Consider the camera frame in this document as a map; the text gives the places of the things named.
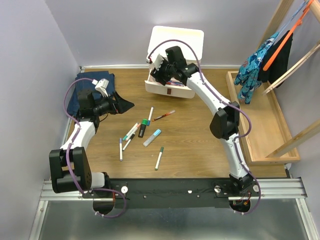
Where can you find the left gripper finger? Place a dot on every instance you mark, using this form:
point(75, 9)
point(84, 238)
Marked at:
point(116, 97)
point(124, 106)

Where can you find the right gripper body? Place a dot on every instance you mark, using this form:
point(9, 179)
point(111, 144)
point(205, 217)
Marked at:
point(165, 72)

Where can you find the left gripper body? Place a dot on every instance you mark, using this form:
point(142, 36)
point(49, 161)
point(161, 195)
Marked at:
point(104, 105)

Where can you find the drawer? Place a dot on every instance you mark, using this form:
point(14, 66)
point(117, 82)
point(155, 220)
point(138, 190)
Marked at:
point(172, 88)

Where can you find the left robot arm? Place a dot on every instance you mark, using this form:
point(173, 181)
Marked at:
point(69, 165)

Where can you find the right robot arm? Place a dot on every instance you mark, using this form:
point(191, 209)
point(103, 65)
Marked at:
point(226, 115)

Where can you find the folded blue jeans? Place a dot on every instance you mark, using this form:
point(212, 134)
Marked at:
point(73, 105)

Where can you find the teal capped white marker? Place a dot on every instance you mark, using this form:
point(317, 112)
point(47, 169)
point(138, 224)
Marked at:
point(130, 131)

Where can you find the pink capped white marker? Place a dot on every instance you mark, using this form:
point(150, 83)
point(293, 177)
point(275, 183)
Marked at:
point(134, 131)

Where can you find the green black highlighter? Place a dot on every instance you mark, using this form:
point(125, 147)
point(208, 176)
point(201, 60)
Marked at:
point(142, 128)

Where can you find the white drawer unit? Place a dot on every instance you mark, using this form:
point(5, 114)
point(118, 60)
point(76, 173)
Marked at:
point(190, 41)

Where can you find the blue capped white marker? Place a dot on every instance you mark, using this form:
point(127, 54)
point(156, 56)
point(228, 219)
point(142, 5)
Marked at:
point(150, 116)

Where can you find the black capped white marker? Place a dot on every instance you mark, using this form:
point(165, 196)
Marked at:
point(128, 142)

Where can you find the purple capped white marker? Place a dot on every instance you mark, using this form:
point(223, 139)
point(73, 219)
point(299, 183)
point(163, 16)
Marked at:
point(120, 149)

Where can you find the light blue highlighter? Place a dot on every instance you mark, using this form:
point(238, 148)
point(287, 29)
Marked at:
point(152, 137)

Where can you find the red gel pen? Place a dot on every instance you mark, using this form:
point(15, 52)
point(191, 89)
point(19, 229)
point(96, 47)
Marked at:
point(164, 115)

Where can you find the dark green capped marker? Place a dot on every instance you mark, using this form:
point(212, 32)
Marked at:
point(159, 158)

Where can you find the blue patterned garment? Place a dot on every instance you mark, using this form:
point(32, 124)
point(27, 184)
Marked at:
point(247, 76)

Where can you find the black garment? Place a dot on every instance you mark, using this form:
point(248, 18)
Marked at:
point(279, 65)

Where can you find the wooden tray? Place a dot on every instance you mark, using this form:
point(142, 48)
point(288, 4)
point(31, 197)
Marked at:
point(269, 129)

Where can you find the orange hanger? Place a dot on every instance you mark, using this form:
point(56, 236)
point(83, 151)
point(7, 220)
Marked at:
point(283, 42)

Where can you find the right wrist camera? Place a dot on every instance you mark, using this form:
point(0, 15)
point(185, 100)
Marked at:
point(157, 62)

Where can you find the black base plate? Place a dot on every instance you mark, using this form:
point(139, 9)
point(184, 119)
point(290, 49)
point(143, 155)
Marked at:
point(164, 193)

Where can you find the aluminium rail frame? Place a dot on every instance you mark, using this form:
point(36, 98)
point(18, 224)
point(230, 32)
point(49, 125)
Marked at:
point(268, 189)

